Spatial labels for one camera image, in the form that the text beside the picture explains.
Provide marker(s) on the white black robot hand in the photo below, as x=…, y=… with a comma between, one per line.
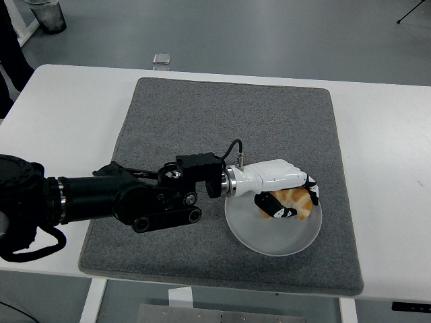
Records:
x=272, y=175

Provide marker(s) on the orange striped croissant bread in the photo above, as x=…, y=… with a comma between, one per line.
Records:
x=301, y=202

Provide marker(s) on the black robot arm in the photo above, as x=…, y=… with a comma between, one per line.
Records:
x=94, y=198

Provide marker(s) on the grey round plate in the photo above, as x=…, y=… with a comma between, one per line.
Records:
x=269, y=235

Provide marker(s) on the grey felt mat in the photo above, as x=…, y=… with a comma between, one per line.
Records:
x=219, y=128

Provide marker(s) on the white table leg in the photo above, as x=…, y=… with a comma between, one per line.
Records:
x=348, y=311
x=92, y=303

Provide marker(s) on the small clear plastic box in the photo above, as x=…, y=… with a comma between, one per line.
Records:
x=162, y=59

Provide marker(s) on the black table control panel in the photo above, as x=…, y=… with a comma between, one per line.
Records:
x=410, y=306

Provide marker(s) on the black tripod leg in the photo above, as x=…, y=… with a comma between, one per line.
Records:
x=409, y=14

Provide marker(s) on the trash bin with bag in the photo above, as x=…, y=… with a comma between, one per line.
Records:
x=50, y=17

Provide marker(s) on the person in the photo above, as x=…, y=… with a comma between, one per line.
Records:
x=10, y=33

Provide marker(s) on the white table frame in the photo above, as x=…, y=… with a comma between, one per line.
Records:
x=26, y=32

